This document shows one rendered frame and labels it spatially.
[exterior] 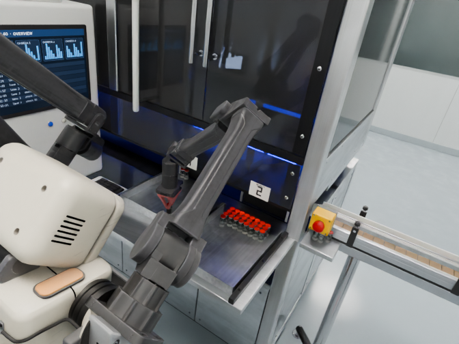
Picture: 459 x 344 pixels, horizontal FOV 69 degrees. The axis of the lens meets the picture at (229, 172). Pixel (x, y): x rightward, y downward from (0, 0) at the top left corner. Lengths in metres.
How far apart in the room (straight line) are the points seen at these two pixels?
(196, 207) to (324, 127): 0.60
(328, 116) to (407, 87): 4.64
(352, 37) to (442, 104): 4.72
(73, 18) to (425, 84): 4.93
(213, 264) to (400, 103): 4.92
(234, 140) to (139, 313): 0.37
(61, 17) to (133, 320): 1.17
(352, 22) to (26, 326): 0.98
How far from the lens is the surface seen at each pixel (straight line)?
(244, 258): 1.17
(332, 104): 1.07
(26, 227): 0.57
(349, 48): 1.04
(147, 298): 0.57
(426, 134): 5.81
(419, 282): 1.39
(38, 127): 1.50
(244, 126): 0.72
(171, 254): 0.59
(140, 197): 1.41
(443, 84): 5.66
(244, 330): 1.77
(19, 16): 1.40
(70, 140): 0.90
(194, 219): 0.62
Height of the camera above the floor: 1.66
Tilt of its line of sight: 28 degrees down
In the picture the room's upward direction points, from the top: 8 degrees clockwise
